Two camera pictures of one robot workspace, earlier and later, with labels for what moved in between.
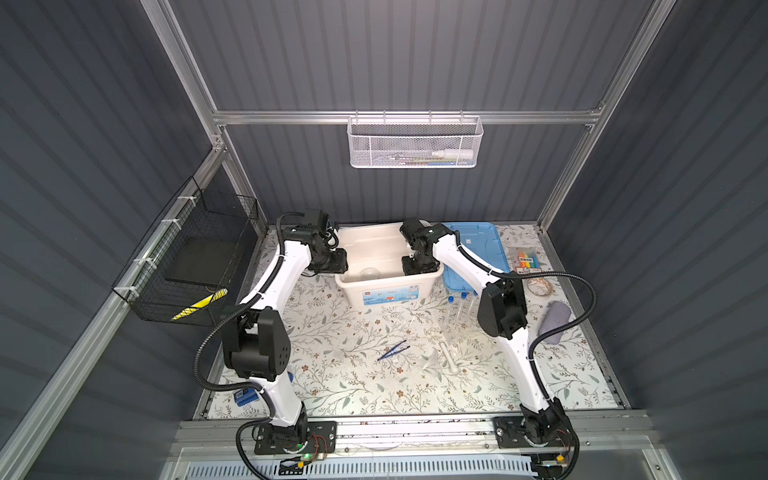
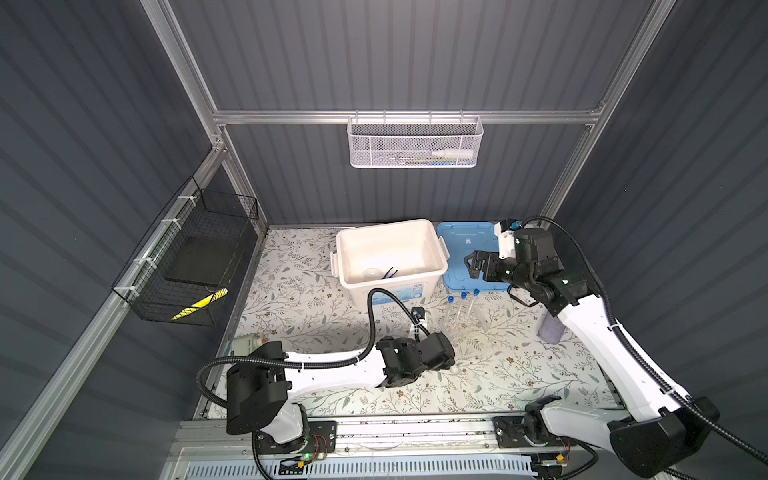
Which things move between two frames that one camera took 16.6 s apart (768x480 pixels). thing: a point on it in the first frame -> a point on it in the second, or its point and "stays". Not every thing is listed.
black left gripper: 339,263 -> 402,343
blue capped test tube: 450,308 stays
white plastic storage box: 374,279 stays
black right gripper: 407,270 -> 477,257
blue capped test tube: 463,298 stays
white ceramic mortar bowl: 369,273 stays
